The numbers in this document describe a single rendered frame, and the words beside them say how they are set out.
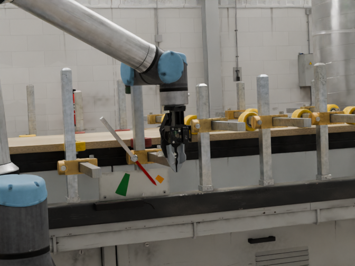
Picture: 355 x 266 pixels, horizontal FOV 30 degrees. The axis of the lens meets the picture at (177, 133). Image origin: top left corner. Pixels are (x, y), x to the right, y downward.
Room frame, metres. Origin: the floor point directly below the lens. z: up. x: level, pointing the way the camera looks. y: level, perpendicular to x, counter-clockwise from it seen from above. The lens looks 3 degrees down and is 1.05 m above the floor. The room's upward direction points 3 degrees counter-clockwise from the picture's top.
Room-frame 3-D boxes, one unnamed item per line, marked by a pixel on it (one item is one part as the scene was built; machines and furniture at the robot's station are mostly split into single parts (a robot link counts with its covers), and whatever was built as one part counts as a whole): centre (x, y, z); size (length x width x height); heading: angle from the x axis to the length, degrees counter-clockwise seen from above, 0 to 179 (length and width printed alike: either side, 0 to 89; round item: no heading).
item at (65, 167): (2.33, 0.36, 0.83); 0.13 x 0.06 x 0.05; 108
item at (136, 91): (2.39, 0.14, 0.89); 0.03 x 0.03 x 0.48; 18
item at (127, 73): (2.03, 0.10, 1.14); 0.12 x 0.12 x 0.09; 33
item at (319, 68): (2.62, -0.57, 0.93); 0.03 x 0.03 x 0.48; 18
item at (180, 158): (2.11, -0.01, 0.86); 0.06 x 0.03 x 0.09; 18
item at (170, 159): (2.10, 0.02, 0.86); 0.06 x 0.03 x 0.09; 18
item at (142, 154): (2.40, 0.12, 0.85); 0.13 x 0.06 x 0.05; 108
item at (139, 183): (2.36, 0.16, 0.75); 0.26 x 0.01 x 0.10; 108
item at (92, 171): (2.28, 0.33, 0.83); 0.43 x 0.03 x 0.04; 18
